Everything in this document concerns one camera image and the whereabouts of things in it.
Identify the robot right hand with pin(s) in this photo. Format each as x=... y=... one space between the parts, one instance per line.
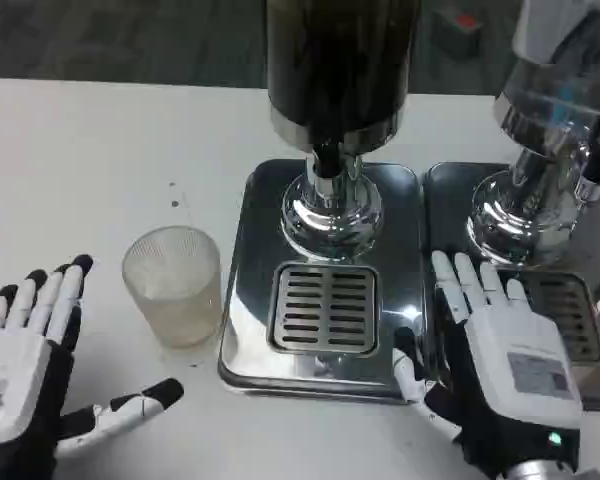
x=500 y=360

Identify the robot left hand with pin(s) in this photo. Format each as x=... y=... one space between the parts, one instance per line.
x=17 y=380

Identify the robot right silver forearm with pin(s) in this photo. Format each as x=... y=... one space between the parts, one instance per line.
x=535 y=472

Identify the slotted steel drip grid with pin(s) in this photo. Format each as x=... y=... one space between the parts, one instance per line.
x=572 y=315
x=325 y=307

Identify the steel drip tray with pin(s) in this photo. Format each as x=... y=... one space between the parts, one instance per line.
x=447 y=210
x=250 y=310

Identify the clear ribbed glass cup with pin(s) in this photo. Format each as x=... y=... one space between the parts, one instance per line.
x=172 y=295

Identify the drink dispenser with clear tank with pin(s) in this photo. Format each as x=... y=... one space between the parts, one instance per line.
x=545 y=150

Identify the black tap of dark dispenser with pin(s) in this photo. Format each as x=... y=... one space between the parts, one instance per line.
x=327 y=160

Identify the dark box with red label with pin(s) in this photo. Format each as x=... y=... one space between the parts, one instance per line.
x=456 y=32

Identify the drink dispenser with dark tank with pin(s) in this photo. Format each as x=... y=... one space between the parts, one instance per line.
x=337 y=65

